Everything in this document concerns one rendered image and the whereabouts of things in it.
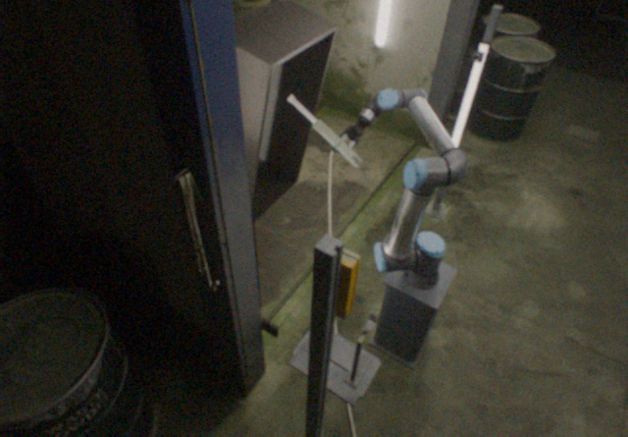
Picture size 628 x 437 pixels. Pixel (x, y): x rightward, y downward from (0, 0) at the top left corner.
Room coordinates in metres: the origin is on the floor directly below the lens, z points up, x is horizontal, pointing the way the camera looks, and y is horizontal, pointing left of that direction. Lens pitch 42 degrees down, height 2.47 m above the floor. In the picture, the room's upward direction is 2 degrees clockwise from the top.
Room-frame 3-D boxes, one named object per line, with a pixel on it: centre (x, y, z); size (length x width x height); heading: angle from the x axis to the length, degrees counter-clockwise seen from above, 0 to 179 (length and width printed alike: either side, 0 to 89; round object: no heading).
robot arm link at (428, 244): (1.44, -0.58, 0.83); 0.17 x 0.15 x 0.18; 100
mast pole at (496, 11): (2.65, -1.03, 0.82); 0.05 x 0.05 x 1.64; 59
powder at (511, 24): (4.59, -1.97, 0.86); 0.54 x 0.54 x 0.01
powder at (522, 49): (3.94, -1.87, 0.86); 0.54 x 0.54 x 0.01
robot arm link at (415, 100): (1.62, -0.51, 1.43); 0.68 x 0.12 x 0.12; 10
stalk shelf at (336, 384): (0.87, -0.11, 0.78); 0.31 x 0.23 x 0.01; 59
